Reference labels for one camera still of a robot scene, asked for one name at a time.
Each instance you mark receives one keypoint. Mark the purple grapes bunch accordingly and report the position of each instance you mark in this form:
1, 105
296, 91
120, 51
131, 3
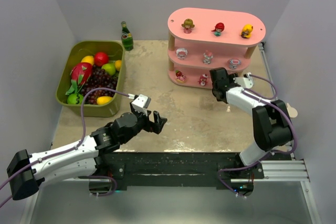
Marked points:
99, 79

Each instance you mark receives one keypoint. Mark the strawberry cake toy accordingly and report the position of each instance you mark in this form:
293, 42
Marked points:
180, 77

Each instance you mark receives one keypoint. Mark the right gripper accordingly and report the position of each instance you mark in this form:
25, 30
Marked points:
219, 76

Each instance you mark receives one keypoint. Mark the pink round toy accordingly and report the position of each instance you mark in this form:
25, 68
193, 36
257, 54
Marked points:
181, 53

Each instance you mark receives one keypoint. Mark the red white swirl toy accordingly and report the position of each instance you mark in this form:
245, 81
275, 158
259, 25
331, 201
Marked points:
203, 80

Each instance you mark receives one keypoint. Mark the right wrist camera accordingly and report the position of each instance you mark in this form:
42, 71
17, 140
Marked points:
246, 81

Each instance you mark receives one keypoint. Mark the red-haired doll toy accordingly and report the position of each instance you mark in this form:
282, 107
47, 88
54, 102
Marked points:
218, 29

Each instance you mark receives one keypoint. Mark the olive green fruit bin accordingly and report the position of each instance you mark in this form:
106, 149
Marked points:
115, 51

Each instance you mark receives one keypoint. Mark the green apple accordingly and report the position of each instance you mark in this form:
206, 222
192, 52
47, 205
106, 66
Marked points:
109, 68

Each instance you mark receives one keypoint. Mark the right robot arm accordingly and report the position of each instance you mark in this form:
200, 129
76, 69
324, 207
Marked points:
272, 126

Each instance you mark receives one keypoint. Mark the yellow-haired doll toy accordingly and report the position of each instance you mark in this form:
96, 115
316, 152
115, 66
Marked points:
246, 31

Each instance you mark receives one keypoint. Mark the yellow mango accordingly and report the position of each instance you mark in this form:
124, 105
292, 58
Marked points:
103, 100

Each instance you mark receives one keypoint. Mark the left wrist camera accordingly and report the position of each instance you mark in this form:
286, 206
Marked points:
140, 103

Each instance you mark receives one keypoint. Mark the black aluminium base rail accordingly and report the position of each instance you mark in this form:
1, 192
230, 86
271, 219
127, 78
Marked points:
186, 169

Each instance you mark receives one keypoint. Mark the pink three-tier shelf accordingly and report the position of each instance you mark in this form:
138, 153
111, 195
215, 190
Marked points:
230, 45

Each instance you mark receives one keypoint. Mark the brown-haired doll toy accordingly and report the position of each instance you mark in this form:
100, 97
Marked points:
188, 25

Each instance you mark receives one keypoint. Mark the small pink figure toy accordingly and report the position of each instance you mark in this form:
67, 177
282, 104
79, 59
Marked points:
208, 56

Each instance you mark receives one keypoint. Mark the pink dragon fruit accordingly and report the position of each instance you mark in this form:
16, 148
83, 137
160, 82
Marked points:
79, 75

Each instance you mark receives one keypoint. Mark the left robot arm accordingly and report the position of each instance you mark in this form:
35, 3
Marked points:
26, 172

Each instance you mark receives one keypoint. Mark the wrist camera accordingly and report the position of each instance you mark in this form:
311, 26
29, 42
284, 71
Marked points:
140, 103
246, 81

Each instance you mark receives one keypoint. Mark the green glass bottle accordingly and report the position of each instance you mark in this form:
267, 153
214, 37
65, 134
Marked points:
126, 37

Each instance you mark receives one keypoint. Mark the orange fruit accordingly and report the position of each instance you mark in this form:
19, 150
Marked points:
117, 65

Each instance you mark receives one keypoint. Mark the green soap dispenser bottle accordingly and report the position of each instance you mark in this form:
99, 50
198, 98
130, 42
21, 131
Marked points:
293, 113

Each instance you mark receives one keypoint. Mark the pink planet toy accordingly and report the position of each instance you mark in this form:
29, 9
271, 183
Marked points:
234, 63

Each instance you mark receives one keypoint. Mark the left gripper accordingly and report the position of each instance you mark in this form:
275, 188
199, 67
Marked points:
151, 123

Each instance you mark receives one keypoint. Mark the yellow lemon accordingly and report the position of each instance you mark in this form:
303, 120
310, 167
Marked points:
88, 59

